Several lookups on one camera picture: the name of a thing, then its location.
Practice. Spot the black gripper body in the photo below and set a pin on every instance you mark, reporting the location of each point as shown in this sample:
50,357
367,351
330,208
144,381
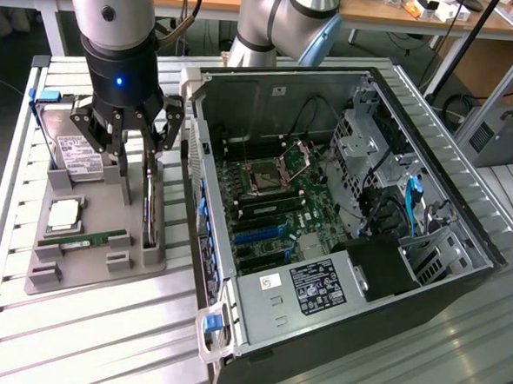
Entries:
120,70

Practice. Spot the graphics card with metal bracket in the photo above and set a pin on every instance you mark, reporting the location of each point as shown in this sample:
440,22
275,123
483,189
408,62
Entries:
151,211

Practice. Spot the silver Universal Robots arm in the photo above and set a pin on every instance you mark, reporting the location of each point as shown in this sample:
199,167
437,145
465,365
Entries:
110,13

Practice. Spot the hard disk in blue carrier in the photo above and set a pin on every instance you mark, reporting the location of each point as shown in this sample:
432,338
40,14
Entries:
77,166

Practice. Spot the thin locking lever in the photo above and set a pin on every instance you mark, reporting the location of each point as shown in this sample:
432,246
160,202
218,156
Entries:
245,150

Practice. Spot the grey parts rack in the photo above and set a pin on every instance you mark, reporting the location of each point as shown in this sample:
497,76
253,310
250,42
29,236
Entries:
102,217

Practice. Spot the silver CPU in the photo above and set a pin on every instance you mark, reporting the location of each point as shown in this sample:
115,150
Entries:
63,215

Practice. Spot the green RAM stick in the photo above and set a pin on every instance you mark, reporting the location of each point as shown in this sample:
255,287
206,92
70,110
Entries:
84,239

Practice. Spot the CPU socket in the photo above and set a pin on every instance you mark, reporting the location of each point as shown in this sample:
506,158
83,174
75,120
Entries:
263,179

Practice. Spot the metal socket cover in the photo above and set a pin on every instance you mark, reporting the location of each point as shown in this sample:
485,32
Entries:
288,150

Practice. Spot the black RAM stick with label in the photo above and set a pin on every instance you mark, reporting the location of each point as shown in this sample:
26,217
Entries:
268,208

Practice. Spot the long black expansion slot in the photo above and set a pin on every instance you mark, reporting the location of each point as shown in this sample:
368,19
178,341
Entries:
261,256
262,267
254,225

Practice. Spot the green motherboard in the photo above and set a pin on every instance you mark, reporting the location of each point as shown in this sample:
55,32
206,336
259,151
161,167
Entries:
313,195

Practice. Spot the open black PC case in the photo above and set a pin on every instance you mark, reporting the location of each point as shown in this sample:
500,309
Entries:
328,85

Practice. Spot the silver chipset heatsink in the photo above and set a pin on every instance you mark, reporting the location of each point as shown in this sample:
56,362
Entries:
310,246

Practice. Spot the perforated metal drive cage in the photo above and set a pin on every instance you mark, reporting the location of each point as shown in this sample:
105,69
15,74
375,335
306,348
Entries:
359,146

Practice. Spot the metal disk bay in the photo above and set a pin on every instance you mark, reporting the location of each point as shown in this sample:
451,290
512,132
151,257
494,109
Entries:
431,255

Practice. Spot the white box with orange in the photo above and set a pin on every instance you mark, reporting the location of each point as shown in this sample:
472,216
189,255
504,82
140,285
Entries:
446,10

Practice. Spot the black tripod pole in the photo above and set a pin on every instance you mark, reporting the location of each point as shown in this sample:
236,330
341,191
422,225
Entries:
466,39

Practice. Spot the grey computer tower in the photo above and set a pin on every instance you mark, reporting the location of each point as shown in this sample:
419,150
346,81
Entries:
499,133

